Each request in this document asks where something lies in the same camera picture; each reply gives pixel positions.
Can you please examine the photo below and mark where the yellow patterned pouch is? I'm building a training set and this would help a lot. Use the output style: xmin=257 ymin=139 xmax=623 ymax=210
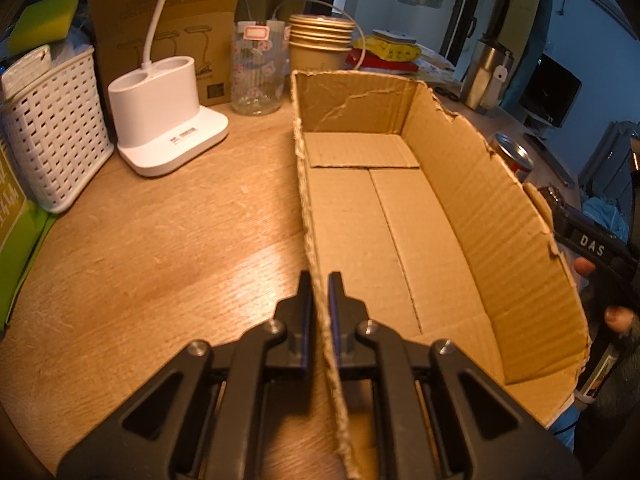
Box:
xmin=352 ymin=35 xmax=422 ymax=62

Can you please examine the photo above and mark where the stainless steel thermos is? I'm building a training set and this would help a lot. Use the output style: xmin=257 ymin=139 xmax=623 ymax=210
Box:
xmin=460 ymin=37 xmax=514 ymax=114

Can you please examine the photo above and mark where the white paper tag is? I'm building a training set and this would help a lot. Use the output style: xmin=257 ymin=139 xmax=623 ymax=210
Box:
xmin=492 ymin=65 xmax=508 ymax=84

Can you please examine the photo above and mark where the green box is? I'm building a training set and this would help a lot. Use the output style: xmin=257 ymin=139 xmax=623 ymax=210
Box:
xmin=0 ymin=141 xmax=56 ymax=335

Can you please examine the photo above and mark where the right hand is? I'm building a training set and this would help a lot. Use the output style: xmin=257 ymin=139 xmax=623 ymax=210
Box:
xmin=574 ymin=257 xmax=636 ymax=335

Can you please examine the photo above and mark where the cardboard box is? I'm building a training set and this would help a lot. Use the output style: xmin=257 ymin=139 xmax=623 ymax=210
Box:
xmin=291 ymin=70 xmax=590 ymax=479

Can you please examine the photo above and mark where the brown cardboard lamp package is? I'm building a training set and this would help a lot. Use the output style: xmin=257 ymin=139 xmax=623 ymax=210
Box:
xmin=89 ymin=0 xmax=239 ymax=106

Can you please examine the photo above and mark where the dark monitor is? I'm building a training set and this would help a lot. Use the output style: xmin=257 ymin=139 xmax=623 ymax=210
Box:
xmin=518 ymin=53 xmax=582 ymax=128

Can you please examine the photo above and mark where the stack of brown paper cups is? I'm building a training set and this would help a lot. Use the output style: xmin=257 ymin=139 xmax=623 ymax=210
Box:
xmin=288 ymin=14 xmax=355 ymax=72

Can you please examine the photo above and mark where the red book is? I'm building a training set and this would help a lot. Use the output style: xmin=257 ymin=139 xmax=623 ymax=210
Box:
xmin=345 ymin=49 xmax=419 ymax=74

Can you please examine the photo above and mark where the white woven plastic basket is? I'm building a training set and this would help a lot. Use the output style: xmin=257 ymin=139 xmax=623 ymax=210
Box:
xmin=1 ymin=47 xmax=114 ymax=214

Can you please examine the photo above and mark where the floral glass jar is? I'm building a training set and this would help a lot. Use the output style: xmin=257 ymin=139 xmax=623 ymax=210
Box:
xmin=231 ymin=20 xmax=286 ymax=116

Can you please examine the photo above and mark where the grey flat box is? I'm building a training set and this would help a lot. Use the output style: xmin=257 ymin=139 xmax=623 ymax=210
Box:
xmin=372 ymin=29 xmax=416 ymax=44

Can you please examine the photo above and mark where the white desk lamp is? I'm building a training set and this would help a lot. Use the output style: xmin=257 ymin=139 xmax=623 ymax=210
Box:
xmin=107 ymin=0 xmax=229 ymax=178

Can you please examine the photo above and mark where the yellow green sponge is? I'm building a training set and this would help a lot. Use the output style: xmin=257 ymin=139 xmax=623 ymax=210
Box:
xmin=4 ymin=0 xmax=79 ymax=58

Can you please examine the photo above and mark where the metal tin can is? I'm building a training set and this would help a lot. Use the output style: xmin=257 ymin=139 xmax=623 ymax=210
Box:
xmin=489 ymin=132 xmax=534 ymax=183

